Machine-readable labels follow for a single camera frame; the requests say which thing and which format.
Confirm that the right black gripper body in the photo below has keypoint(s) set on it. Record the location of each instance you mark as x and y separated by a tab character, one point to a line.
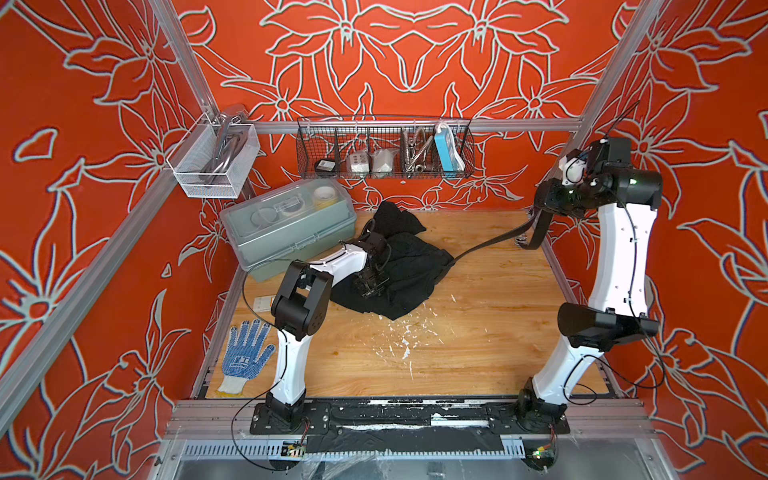
567	200

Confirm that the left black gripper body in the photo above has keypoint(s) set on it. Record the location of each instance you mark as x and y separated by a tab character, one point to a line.
371	284

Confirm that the black leather belt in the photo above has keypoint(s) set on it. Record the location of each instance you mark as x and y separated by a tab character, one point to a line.
528	236

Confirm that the black trousers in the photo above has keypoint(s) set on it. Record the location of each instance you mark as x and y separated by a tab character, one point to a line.
413	267

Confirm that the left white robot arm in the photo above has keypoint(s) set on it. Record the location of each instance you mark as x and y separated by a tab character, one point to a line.
300	308

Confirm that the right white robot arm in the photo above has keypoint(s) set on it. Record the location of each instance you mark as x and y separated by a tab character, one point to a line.
626	200

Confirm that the grey plastic storage box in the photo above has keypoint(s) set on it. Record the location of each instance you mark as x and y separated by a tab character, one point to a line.
268	232

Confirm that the white power adapter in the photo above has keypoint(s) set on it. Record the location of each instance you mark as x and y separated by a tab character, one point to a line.
358	162

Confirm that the metal tongs in basket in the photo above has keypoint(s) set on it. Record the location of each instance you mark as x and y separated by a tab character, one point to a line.
417	152

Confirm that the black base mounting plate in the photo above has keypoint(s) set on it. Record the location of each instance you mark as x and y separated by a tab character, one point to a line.
411	423

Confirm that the blue white work glove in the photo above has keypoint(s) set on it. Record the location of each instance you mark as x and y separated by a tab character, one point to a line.
247	353

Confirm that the metal utensils in white basket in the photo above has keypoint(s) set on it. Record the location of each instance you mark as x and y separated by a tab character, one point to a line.
227	146

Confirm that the black wire wall basket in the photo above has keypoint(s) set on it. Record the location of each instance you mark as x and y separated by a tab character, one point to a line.
361	148

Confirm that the white wire basket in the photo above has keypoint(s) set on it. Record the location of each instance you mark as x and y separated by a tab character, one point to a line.
196	149

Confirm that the white perforated cable duct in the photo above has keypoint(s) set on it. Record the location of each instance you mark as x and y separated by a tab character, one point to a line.
279	449

